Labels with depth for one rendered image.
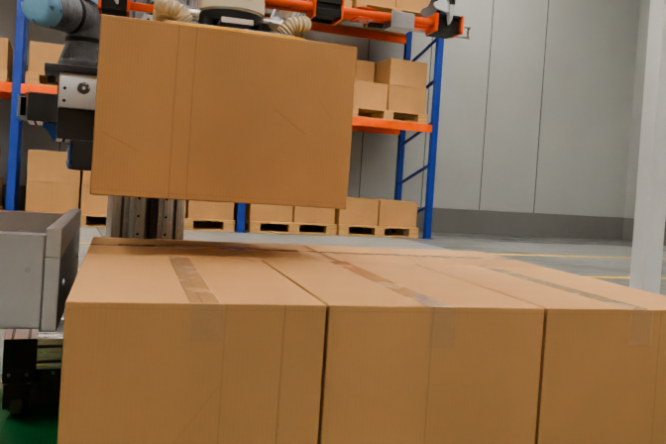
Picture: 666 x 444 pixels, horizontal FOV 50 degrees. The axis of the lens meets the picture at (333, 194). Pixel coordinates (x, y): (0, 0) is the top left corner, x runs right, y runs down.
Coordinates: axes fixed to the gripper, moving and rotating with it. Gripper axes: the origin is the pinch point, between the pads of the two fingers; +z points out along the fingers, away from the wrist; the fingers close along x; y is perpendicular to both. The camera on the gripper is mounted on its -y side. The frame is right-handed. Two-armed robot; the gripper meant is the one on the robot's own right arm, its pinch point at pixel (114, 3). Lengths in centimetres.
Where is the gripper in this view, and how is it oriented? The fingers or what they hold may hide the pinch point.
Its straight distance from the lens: 220.5
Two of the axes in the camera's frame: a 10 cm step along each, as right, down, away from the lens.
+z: -0.6, 10.0, 0.2
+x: -2.7, -0.3, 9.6
